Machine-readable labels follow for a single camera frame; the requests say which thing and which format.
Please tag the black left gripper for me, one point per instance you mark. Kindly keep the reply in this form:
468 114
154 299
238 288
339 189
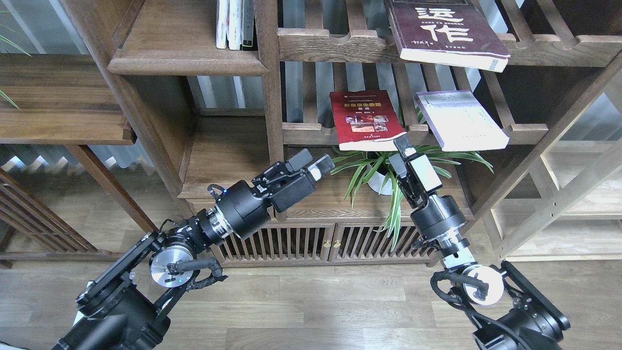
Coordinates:
286 183

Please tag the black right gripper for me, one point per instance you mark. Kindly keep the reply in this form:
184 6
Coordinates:
416 176

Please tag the red paperback book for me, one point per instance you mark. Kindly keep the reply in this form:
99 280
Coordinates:
365 120

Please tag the white and purple book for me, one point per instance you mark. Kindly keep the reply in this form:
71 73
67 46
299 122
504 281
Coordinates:
459 122

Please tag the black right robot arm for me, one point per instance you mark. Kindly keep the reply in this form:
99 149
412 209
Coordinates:
509 313

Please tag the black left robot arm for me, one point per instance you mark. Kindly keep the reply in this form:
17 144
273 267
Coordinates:
127 306

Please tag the green spider plant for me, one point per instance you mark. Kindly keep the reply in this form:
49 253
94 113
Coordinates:
365 164

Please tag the white plant pot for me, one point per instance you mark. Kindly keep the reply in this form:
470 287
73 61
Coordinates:
380 183

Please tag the dark wooden bookshelf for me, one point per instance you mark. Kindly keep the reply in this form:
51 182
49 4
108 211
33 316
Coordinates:
207 115

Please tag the maroon book with white characters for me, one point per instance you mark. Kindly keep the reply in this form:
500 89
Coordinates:
448 32

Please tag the dark green upright book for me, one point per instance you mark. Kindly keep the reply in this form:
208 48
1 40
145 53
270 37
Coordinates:
248 34

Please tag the white upright book left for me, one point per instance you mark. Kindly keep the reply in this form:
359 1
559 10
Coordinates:
222 17

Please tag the slatted wooden rack left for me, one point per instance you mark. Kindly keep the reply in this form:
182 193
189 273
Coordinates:
26 215

